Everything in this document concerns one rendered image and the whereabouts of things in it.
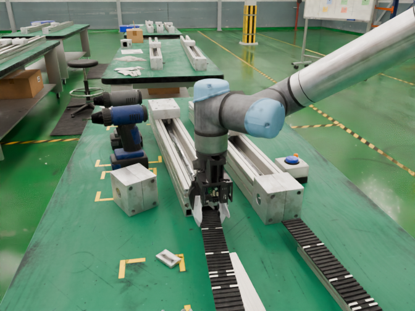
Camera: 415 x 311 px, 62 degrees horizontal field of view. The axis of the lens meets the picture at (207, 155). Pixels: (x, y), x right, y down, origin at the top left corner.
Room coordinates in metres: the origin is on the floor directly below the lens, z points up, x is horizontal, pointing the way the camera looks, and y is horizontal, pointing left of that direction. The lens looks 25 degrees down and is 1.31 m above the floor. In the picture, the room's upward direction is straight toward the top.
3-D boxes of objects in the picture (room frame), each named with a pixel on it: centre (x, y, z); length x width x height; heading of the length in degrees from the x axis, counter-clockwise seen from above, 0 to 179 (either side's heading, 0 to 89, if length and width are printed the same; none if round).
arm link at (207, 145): (0.71, -0.01, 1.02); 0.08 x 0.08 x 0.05
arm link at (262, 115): (0.67, -0.10, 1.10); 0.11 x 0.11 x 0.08; 52
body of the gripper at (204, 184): (0.70, -0.01, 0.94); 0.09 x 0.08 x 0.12; 15
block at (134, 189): (0.84, 0.19, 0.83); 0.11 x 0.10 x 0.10; 128
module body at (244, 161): (1.21, -0.06, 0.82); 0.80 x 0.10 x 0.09; 15
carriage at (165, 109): (1.40, 0.18, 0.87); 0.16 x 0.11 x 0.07; 15
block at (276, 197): (0.79, -0.19, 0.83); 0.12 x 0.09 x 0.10; 105
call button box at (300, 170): (0.98, -0.26, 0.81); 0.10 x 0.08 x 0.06; 105
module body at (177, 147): (1.16, 0.12, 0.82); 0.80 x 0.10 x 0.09; 15
